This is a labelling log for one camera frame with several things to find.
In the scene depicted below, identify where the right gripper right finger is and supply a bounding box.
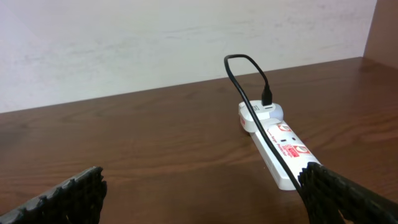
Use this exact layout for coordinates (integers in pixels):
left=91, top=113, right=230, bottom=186
left=298, top=162, right=397, bottom=224

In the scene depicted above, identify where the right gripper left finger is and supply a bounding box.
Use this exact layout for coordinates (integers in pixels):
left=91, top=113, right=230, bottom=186
left=1, top=167, right=107, bottom=224

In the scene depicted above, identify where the black USB charging cable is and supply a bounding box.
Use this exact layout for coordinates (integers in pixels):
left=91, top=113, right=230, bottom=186
left=223, top=54, right=304, bottom=194

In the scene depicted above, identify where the white USB charger adapter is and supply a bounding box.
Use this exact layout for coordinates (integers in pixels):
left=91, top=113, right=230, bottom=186
left=239, top=100, right=284, bottom=133

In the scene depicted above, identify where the white power strip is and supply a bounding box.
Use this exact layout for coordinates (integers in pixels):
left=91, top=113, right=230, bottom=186
left=240, top=118, right=318, bottom=190

